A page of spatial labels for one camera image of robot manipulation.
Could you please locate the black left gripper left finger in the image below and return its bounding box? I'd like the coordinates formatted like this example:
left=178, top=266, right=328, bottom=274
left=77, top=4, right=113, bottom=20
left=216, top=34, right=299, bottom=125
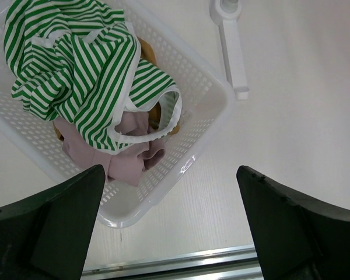
left=0, top=165, right=105, bottom=279

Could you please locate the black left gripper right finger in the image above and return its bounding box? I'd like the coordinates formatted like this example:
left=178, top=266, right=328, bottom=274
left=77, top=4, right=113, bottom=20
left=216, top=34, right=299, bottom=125
left=236, top=166, right=350, bottom=279

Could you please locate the pink tank top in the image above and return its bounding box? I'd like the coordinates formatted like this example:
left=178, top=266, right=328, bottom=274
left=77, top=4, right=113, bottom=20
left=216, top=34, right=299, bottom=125
left=53, top=117, right=165, bottom=187

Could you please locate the green striped tank top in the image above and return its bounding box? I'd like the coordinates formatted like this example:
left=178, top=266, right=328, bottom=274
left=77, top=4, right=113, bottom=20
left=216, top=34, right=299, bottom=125
left=3, top=1, right=182, bottom=155

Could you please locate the brown tank top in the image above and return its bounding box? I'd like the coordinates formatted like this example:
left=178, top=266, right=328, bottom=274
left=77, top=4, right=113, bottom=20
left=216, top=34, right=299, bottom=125
left=52, top=37, right=181, bottom=141

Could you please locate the white plastic basket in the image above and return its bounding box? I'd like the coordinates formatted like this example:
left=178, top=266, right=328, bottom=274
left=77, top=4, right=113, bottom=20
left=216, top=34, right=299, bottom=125
left=0, top=1, right=235, bottom=228

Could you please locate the metal clothes rack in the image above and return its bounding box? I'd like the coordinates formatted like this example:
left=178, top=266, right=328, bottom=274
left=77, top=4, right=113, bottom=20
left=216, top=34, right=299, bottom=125
left=209, top=0, right=250, bottom=100

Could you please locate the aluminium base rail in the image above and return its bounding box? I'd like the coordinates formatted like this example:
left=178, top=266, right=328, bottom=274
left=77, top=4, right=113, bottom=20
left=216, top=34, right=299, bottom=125
left=81, top=244, right=264, bottom=279

